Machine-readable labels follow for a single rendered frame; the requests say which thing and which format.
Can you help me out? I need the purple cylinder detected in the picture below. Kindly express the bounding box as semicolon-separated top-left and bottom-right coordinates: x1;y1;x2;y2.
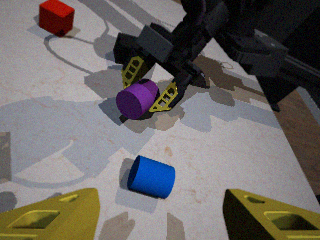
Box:
116;78;160;120

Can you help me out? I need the red cube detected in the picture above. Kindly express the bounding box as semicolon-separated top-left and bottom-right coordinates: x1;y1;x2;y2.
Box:
39;0;75;37

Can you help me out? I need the blue cylinder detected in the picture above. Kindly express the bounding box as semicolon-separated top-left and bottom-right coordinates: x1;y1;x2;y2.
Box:
127;155;175;199

